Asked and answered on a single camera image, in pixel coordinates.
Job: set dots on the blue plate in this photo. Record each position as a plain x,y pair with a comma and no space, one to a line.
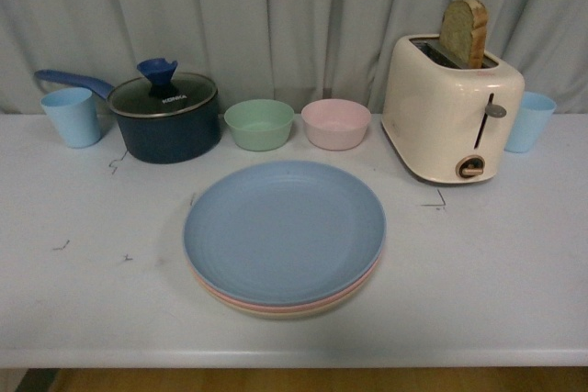
290,206

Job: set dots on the pink plate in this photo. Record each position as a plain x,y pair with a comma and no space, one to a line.
285,278

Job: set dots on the cream plate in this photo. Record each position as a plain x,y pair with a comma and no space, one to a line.
290,312

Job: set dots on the green bowl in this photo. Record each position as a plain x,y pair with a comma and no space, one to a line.
260,124

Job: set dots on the pink bowl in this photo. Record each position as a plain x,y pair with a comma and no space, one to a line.
335,124

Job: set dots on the dark blue saucepan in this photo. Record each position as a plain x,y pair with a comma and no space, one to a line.
163,140

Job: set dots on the grey curtain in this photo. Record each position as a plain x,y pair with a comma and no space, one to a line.
291,50

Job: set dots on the glass pot lid blue knob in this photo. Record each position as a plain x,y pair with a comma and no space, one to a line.
161,91

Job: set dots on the cream toaster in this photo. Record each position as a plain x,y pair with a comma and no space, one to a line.
448,123

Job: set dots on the bread slice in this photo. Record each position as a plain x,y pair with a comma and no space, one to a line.
464,30

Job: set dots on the light blue cup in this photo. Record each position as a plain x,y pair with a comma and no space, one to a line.
532,117
72,112

